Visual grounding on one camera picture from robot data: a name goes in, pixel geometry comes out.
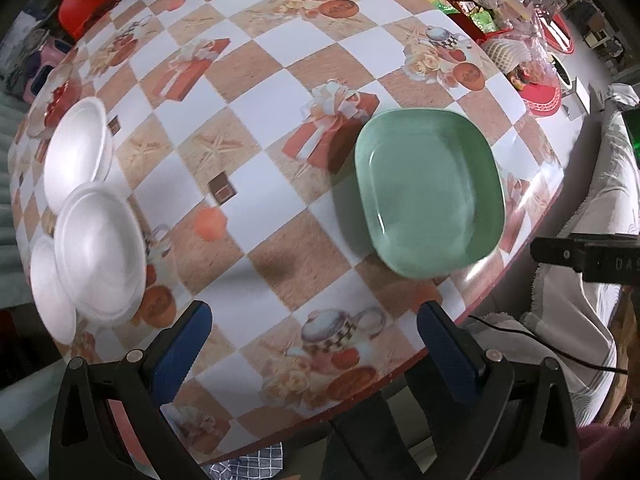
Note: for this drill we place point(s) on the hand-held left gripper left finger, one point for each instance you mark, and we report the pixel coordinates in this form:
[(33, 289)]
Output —
[(182, 350)]

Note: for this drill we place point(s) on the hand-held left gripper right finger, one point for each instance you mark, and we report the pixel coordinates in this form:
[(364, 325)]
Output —
[(447, 355)]

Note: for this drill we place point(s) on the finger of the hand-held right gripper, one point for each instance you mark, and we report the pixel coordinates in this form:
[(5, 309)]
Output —
[(552, 251)]

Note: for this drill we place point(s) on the white foam bowl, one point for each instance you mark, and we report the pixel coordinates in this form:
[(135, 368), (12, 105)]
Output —
[(97, 255), (75, 150), (47, 290)]

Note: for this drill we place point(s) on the green square plate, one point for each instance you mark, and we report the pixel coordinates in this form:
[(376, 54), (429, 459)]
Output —
[(430, 195)]

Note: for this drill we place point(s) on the white cloth cover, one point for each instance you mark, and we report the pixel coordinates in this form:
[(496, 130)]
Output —
[(575, 310)]

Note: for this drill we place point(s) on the blue checkered cloth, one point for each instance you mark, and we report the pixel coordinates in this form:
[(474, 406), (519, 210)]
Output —
[(250, 460)]

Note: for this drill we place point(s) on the dark device with green light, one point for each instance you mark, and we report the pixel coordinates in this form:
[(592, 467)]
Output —
[(632, 135)]

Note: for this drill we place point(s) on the red round snack tray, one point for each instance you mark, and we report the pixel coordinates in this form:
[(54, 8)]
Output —
[(540, 102)]

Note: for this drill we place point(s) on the maroon garment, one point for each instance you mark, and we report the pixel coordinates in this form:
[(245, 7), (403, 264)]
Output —
[(610, 452)]

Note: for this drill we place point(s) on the white foam fruit net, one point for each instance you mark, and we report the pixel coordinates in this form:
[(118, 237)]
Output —
[(507, 52)]

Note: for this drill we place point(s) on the small green snack packet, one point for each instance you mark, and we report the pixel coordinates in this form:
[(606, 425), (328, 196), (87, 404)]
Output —
[(482, 21)]

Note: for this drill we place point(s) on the checkered printed tablecloth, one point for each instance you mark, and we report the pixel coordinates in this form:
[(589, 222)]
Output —
[(260, 100)]

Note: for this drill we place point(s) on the red plastic stool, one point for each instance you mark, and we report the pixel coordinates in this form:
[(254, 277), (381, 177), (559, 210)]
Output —
[(85, 5)]

